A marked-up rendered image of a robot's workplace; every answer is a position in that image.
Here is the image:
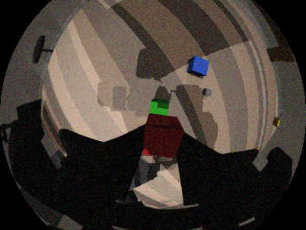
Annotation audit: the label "blue block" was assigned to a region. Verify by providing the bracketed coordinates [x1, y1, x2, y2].
[187, 56, 209, 76]

